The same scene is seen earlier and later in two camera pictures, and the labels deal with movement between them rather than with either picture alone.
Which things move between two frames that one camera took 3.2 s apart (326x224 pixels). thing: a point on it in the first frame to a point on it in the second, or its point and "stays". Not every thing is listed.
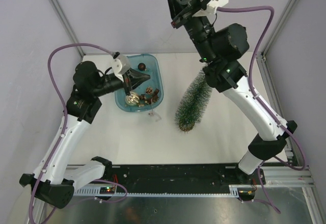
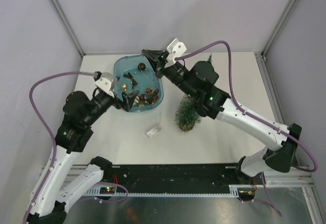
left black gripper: [136, 78] to [129, 99]
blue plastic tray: [147, 95] stays
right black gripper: [184, 7] to [158, 66]
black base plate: [183, 174] stays
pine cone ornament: [149, 90] stays
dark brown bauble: [141, 66] stays
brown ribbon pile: [155, 98] stays
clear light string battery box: [157, 117] to [153, 132]
